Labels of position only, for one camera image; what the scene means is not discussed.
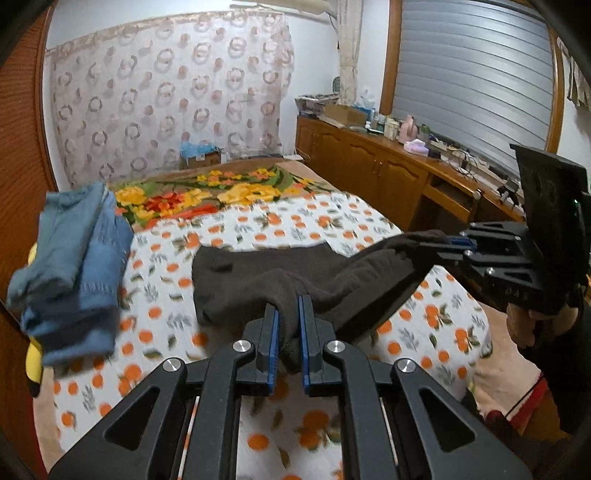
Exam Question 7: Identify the floral blanket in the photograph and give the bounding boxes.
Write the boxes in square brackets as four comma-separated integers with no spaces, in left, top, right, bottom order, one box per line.
[108,164,334,232]

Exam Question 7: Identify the wooden sideboard cabinet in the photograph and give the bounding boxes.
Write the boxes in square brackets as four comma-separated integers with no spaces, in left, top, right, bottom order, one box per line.
[295,115,528,237]

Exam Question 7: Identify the person's right forearm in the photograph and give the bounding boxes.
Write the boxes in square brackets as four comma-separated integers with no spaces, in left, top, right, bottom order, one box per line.
[522,286,591,446]

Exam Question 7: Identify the cardboard box with blue cloth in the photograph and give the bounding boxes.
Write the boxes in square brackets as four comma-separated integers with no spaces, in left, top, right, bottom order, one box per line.
[178,141,222,169]

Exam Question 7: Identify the grey-blue jeans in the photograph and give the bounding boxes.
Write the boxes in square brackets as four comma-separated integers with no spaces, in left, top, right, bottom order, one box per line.
[21,302,117,366]

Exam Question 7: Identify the beige air conditioner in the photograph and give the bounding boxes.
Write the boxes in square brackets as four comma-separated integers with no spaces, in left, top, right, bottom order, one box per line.
[230,0,334,16]

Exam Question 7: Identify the light blue jeans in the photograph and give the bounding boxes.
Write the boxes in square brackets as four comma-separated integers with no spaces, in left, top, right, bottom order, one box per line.
[6,182,108,315]

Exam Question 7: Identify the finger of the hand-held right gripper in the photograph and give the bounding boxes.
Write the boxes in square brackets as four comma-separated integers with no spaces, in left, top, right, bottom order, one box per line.
[416,246,484,278]
[442,230,477,251]

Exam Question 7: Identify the hanging cloth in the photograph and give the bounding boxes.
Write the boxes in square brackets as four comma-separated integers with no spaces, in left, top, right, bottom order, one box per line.
[566,44,591,112]

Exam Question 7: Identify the person's clothing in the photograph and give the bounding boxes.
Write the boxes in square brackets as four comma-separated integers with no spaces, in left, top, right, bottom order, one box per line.
[480,371,591,480]

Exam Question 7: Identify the window with grey blind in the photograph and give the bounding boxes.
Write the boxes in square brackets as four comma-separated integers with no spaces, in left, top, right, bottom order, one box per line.
[379,0,566,178]

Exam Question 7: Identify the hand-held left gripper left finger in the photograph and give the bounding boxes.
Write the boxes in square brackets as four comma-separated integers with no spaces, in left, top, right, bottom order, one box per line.
[48,305,280,480]

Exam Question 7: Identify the tangled cables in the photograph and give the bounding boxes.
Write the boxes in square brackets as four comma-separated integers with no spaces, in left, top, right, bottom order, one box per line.
[442,148,491,175]

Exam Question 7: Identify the person's right hand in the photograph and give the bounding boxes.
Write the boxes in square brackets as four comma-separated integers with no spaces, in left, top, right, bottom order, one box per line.
[506,302,581,350]

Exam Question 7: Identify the black pants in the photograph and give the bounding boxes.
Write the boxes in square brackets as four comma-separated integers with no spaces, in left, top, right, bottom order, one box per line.
[191,230,452,376]

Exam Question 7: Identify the beige tied curtain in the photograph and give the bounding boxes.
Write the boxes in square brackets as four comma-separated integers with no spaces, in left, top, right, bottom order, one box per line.
[336,0,362,106]

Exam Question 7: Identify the yellow plush toy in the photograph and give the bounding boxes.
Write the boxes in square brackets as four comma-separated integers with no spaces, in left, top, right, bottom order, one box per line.
[25,242,45,398]

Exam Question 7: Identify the orange-print bed sheet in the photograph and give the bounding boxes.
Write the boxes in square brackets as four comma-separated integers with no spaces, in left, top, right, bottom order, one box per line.
[53,191,491,480]

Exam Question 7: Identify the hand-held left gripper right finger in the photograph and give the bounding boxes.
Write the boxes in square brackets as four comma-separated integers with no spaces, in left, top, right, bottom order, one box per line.
[298,295,533,480]

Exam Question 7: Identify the open cardboard box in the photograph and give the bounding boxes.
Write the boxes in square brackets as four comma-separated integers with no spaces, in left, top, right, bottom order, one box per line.
[318,104,369,128]

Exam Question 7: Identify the blue denim jeans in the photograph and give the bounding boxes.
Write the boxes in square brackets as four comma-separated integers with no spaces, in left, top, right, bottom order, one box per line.
[21,193,136,333]

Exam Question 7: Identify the wooden louvred wardrobe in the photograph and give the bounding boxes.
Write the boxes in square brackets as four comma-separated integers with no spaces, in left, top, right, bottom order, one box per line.
[0,9,62,467]

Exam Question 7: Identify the woven storage basket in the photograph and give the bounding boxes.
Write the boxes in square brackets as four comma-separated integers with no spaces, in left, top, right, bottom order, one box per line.
[295,93,343,116]

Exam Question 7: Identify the ring-patterned curtain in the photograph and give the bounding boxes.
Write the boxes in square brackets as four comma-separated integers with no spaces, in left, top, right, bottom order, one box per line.
[48,11,296,191]

